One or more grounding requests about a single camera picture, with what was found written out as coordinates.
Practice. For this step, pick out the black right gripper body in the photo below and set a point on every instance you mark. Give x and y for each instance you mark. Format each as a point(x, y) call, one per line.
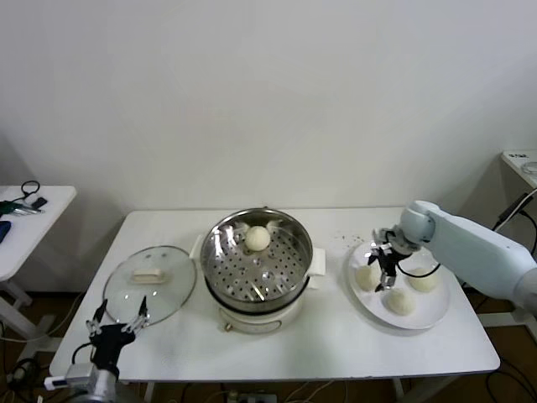
point(389, 260)

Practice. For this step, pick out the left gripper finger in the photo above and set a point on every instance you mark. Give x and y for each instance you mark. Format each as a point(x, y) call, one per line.
point(97, 315)
point(140, 312)

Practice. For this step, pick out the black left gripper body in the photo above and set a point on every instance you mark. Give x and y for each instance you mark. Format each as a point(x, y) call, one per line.
point(110, 340)

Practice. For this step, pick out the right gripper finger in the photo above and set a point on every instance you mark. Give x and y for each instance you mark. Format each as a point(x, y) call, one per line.
point(388, 281)
point(372, 258)

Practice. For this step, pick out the white steamed baozi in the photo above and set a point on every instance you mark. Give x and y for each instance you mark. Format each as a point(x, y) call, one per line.
point(423, 284)
point(366, 279)
point(257, 238)
point(400, 303)

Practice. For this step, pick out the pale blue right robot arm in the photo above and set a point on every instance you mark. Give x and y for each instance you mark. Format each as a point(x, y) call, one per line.
point(474, 252)

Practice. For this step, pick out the steel steamer basket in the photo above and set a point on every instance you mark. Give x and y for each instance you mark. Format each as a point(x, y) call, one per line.
point(289, 235)

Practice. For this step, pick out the white round plate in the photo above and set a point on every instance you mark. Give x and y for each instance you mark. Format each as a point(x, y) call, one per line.
point(419, 319)

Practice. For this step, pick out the white side table with tools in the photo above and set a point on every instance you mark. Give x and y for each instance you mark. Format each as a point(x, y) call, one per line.
point(38, 235)

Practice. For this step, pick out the white electric cooker base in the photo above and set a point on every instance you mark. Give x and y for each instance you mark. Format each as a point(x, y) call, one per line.
point(260, 324)

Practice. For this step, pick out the blue case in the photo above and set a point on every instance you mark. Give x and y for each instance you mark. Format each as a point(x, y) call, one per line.
point(4, 231)

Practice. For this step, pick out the small black device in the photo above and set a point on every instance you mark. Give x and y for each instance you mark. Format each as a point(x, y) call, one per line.
point(40, 203)

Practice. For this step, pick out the white power strip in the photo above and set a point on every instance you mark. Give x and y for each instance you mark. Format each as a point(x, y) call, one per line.
point(251, 396)

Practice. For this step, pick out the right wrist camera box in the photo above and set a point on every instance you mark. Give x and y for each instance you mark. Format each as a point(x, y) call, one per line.
point(382, 236)

